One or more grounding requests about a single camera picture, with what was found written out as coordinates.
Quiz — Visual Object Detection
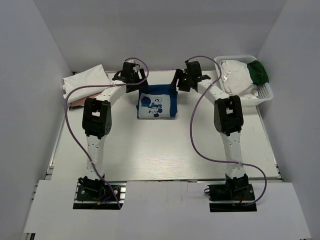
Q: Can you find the blue t shirt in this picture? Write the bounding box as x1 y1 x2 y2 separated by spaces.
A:
136 84 178 120

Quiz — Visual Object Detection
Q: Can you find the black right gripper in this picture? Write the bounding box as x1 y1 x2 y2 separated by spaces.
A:
169 68 192 92

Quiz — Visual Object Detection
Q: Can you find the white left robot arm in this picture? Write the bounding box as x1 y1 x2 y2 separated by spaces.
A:
82 57 149 180

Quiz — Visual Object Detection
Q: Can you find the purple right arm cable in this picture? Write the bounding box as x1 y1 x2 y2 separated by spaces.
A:
184 55 268 206

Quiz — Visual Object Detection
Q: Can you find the folded white t shirt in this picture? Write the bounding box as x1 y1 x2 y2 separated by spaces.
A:
62 64 111 103

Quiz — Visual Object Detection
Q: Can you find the white plastic basket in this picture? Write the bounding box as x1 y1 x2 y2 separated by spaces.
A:
214 55 274 107

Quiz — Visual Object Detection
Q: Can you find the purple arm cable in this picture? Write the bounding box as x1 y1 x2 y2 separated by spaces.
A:
64 57 150 210
184 55 268 206

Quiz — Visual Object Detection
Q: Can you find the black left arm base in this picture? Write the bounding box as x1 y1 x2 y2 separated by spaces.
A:
73 176 126 210

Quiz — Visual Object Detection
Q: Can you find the dark green t shirt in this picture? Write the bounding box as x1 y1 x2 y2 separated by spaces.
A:
247 60 269 86

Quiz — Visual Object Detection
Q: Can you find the folded pink t shirt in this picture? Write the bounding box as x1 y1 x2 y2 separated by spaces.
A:
68 92 100 110

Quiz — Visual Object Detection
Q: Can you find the white t shirt in basket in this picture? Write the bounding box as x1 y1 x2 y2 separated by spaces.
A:
220 60 258 100

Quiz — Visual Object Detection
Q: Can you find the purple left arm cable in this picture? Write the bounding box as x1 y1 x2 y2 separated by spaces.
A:
64 57 150 210

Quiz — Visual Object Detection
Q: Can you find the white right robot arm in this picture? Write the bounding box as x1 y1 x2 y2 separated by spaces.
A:
172 59 248 181

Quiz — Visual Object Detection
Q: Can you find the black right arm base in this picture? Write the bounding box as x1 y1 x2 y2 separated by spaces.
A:
203 174 257 213

